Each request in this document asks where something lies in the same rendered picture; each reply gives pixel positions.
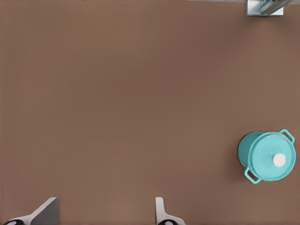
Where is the turquoise lid with white knob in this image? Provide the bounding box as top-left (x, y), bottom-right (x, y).
top-left (249, 132), bottom-right (297, 181)

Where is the silver frame post foot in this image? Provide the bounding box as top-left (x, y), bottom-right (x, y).
top-left (245, 0), bottom-right (291, 17)

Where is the turquoise pot with handles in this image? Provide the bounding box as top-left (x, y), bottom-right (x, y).
top-left (237, 128), bottom-right (295, 184)

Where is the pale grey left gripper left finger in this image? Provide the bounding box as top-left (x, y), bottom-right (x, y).
top-left (1, 196), bottom-right (60, 225)

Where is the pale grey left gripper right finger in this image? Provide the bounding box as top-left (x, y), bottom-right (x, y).
top-left (155, 196), bottom-right (186, 225)

